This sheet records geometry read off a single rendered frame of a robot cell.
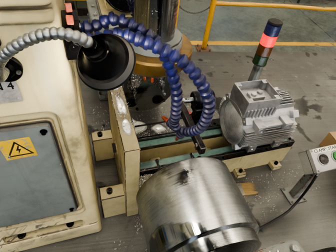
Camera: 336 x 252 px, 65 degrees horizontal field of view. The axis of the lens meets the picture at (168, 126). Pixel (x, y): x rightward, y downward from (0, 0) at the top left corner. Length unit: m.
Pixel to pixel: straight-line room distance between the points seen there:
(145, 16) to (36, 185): 0.41
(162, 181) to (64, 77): 0.30
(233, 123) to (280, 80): 0.68
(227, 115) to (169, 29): 0.52
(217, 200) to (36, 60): 0.41
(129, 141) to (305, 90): 1.20
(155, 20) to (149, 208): 0.39
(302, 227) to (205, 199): 0.57
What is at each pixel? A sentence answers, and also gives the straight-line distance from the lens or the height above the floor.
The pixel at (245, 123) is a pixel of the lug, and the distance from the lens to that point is 0.85.
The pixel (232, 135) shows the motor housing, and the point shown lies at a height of 0.94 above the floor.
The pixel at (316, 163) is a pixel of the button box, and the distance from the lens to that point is 0.88.
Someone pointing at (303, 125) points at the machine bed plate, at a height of 0.80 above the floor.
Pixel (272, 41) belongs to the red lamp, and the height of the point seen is 1.15.
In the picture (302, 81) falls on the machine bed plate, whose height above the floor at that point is 0.80.
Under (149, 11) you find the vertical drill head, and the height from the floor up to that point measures 1.42.
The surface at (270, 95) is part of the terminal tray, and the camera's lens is 0.93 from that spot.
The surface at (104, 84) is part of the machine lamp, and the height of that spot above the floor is 1.46.
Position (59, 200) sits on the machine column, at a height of 1.05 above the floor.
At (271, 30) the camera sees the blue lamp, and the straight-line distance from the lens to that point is 1.17.
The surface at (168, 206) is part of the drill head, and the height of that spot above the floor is 1.14.
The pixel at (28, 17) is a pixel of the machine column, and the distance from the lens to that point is 0.38.
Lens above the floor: 1.64
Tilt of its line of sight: 46 degrees down
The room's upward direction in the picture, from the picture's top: 8 degrees clockwise
